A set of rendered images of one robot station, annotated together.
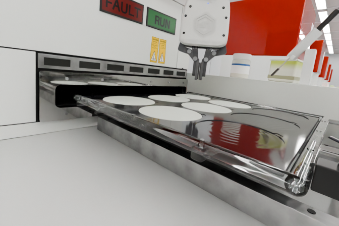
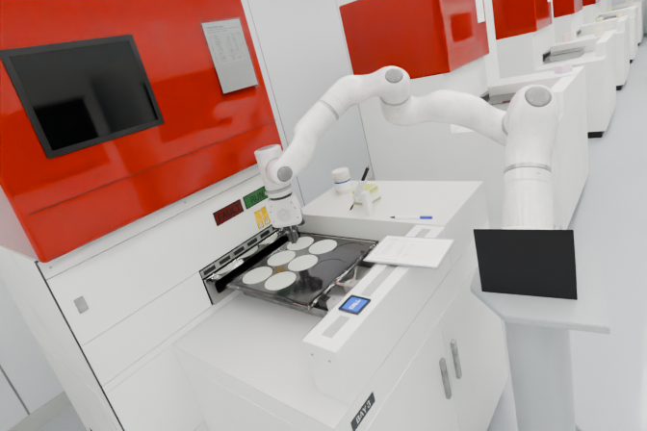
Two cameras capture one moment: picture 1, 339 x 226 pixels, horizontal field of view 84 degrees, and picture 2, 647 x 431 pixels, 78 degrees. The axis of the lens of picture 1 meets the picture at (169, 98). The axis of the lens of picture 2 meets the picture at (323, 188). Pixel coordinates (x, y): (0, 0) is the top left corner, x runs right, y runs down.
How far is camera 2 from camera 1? 1.00 m
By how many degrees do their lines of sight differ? 9
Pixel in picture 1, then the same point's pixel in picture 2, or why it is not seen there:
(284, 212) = (323, 312)
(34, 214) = (245, 339)
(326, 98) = (377, 226)
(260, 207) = (318, 312)
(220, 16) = (291, 208)
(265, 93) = (348, 225)
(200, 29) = (282, 217)
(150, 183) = (280, 316)
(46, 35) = (199, 260)
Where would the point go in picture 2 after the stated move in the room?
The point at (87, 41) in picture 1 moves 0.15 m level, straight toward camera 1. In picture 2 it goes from (218, 247) to (228, 263)
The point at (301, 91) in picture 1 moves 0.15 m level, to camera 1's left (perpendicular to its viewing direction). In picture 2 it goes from (365, 223) to (323, 234)
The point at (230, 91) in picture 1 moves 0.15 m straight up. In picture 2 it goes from (328, 226) to (318, 189)
